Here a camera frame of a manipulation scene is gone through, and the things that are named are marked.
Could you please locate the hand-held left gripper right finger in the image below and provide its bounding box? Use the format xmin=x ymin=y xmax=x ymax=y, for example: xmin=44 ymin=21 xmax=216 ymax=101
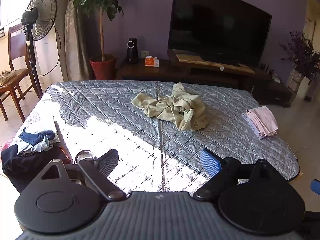
xmin=193 ymin=148 xmax=275 ymax=202

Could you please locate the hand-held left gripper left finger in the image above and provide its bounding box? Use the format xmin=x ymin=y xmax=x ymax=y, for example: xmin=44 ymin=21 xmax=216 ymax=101
xmin=40 ymin=149 xmax=127 ymax=202

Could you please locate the beige long-sleeve sweater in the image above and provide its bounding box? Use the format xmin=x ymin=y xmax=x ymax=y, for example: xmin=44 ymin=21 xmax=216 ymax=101
xmin=131 ymin=82 xmax=208 ymax=132

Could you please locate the clear glass cup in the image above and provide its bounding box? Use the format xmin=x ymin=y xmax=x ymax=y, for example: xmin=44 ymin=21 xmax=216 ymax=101
xmin=74 ymin=150 xmax=95 ymax=164

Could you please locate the folded lavender garment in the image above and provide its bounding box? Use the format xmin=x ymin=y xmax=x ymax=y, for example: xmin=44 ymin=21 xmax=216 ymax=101
xmin=242 ymin=112 xmax=265 ymax=140

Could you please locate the silver quilted blanket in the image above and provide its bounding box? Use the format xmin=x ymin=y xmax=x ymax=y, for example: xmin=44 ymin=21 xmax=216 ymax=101
xmin=7 ymin=80 xmax=300 ymax=198

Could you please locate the folded pink garment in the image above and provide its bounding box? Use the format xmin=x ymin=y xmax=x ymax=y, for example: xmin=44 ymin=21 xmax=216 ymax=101
xmin=246 ymin=106 xmax=279 ymax=137

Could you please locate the light blue garment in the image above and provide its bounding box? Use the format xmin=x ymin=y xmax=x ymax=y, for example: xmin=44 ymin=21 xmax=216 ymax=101
xmin=17 ymin=130 xmax=60 ymax=157

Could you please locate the dark blue garment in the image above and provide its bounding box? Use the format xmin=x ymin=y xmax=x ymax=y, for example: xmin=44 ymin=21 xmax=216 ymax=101
xmin=19 ymin=130 xmax=56 ymax=147

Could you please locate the black garment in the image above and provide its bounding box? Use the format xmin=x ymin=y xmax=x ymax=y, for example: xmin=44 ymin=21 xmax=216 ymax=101
xmin=1 ymin=142 xmax=73 ymax=193

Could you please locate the potted tree in red pot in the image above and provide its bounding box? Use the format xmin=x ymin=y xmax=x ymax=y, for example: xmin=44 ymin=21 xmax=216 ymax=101
xmin=69 ymin=0 xmax=137 ymax=80

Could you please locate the dark wooden tv cabinet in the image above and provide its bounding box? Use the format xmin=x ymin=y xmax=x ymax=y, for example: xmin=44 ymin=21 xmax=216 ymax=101
xmin=116 ymin=57 xmax=293 ymax=108

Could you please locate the wooden tv riser shelf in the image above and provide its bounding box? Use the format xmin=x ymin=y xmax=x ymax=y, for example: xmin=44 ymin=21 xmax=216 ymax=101
xmin=167 ymin=49 xmax=255 ymax=74

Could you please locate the orange tissue pack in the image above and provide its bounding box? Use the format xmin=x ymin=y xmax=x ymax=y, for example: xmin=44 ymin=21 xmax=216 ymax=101
xmin=145 ymin=56 xmax=160 ymax=67

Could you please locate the black tabletop appliance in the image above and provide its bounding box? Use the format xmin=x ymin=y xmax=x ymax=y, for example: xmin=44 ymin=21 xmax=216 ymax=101
xmin=126 ymin=38 xmax=139 ymax=64

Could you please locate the beige curtain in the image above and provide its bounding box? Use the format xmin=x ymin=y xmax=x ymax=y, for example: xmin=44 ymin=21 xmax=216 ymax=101
xmin=64 ymin=0 xmax=94 ymax=80

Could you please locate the pair of white shoes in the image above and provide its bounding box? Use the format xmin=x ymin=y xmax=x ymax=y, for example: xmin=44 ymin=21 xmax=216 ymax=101
xmin=0 ymin=69 xmax=17 ymax=85

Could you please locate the purple flower plant in vase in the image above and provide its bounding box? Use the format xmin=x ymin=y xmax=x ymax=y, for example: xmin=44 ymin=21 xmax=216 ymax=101
xmin=280 ymin=31 xmax=320 ymax=102

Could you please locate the black flat television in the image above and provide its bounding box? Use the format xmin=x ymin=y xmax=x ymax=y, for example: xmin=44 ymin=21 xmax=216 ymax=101
xmin=167 ymin=0 xmax=272 ymax=67

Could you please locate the wooden chair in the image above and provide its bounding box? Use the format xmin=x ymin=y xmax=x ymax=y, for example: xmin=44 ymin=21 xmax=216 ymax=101
xmin=0 ymin=23 xmax=40 ymax=122

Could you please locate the black standing fan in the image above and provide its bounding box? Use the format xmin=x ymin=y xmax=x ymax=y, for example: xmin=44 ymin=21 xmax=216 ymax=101
xmin=20 ymin=0 xmax=62 ymax=99

